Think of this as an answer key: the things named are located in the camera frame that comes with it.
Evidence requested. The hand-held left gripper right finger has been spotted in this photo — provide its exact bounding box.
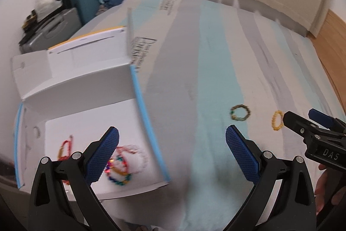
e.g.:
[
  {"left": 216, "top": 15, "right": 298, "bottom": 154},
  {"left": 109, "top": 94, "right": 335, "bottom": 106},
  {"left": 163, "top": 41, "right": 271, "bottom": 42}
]
[{"left": 225, "top": 124, "right": 317, "bottom": 231}]

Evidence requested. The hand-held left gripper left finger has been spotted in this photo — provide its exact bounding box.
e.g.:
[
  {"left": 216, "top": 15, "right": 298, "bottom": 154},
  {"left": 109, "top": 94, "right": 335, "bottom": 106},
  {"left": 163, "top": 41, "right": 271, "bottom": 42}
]
[{"left": 28, "top": 126, "right": 121, "bottom": 231}]

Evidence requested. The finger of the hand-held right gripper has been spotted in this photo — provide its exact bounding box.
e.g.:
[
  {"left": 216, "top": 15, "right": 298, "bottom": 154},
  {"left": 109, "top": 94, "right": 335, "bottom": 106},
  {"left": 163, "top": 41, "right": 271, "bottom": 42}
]
[
  {"left": 308, "top": 108, "right": 346, "bottom": 134},
  {"left": 282, "top": 111, "right": 320, "bottom": 137}
]

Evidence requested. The multicolour bead bracelet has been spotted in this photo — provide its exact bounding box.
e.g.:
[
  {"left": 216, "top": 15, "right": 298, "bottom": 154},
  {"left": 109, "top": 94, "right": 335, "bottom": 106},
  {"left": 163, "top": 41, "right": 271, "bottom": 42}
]
[{"left": 106, "top": 154, "right": 129, "bottom": 175}]

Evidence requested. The yellow bead bracelet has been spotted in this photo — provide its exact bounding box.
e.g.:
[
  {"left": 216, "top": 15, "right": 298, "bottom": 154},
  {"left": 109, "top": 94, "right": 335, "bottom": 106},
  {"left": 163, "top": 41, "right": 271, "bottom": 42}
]
[{"left": 271, "top": 110, "right": 284, "bottom": 131}]

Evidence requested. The green blue bead bracelet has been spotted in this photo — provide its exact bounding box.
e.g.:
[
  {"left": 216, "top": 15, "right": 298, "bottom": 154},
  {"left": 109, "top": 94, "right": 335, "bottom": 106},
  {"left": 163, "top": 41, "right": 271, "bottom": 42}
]
[{"left": 107, "top": 172, "right": 133, "bottom": 186}]

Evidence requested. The red braided bracelet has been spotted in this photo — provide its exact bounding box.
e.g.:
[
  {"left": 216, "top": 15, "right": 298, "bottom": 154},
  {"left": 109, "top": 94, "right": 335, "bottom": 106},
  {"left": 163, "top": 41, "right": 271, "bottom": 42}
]
[{"left": 58, "top": 134, "right": 75, "bottom": 162}]

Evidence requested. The clear white bead bracelet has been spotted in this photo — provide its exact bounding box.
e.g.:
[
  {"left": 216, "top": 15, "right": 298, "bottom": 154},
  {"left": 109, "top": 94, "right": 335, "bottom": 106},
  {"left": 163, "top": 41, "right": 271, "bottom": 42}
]
[{"left": 116, "top": 144, "right": 150, "bottom": 174}]

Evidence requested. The dark green bead bracelet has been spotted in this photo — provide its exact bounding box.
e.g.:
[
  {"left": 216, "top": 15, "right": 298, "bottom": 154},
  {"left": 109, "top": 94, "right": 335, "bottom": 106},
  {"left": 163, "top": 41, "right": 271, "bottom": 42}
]
[{"left": 230, "top": 104, "right": 251, "bottom": 122}]

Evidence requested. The white cardboard box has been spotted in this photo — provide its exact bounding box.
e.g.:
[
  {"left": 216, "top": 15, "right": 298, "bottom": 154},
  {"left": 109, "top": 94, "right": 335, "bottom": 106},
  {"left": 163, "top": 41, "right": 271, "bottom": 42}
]
[{"left": 10, "top": 7, "right": 171, "bottom": 201}]

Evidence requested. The person's right hand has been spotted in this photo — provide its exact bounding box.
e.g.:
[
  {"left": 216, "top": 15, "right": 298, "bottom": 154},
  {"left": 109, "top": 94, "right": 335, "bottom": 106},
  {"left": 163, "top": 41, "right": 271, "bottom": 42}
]
[{"left": 314, "top": 163, "right": 346, "bottom": 216}]

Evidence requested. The striped bed sheet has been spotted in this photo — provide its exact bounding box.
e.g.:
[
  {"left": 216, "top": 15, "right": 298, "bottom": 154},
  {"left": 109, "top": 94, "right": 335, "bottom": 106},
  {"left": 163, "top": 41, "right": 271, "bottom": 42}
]
[{"left": 78, "top": 0, "right": 346, "bottom": 231}]

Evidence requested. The grey suitcase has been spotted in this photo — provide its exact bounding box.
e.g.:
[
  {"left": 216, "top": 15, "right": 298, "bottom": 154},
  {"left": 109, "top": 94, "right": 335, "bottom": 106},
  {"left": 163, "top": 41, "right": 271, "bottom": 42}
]
[{"left": 19, "top": 7, "right": 82, "bottom": 55}]

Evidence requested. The teal suitcase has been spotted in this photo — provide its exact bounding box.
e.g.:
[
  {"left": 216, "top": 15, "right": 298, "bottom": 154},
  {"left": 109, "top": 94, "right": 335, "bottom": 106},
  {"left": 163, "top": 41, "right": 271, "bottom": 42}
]
[{"left": 67, "top": 0, "right": 108, "bottom": 26}]

